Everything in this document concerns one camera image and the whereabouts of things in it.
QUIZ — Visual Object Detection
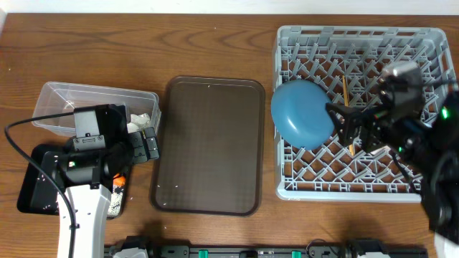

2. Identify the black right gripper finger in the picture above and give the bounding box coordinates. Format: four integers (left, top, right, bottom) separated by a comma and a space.
335, 120, 361, 146
326, 103, 362, 124

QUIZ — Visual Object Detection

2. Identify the wooden chopstick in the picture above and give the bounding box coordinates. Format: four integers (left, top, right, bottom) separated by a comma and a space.
349, 144, 356, 156
341, 75, 349, 107

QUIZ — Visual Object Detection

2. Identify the white paper napkin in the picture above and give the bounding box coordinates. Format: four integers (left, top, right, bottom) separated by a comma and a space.
127, 113, 151, 133

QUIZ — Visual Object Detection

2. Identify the orange carrot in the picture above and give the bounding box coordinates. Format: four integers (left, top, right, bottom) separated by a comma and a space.
113, 173, 126, 187

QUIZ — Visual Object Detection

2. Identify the blue plate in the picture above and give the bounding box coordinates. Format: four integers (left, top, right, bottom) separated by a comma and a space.
270, 80, 334, 151

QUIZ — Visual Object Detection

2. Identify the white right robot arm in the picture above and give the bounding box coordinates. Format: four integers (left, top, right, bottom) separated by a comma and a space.
326, 91, 458, 257

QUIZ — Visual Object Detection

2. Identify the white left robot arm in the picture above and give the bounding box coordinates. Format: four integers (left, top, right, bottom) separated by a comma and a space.
32, 104, 160, 257

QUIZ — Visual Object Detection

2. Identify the grey dishwasher rack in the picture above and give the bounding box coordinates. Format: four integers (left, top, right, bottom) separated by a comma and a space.
273, 25, 458, 203

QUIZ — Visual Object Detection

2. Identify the spilled white rice pile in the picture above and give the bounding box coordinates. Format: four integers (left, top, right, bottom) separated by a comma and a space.
35, 153, 126, 219

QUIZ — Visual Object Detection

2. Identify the dark brown serving tray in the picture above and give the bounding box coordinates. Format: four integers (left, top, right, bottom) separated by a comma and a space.
150, 76, 265, 216

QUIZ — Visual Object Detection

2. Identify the clear plastic bin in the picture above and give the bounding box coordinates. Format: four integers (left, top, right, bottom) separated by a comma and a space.
32, 82, 161, 137

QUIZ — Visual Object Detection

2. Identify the black plastic bin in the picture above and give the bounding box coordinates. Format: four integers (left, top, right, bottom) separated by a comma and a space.
16, 164, 131, 219

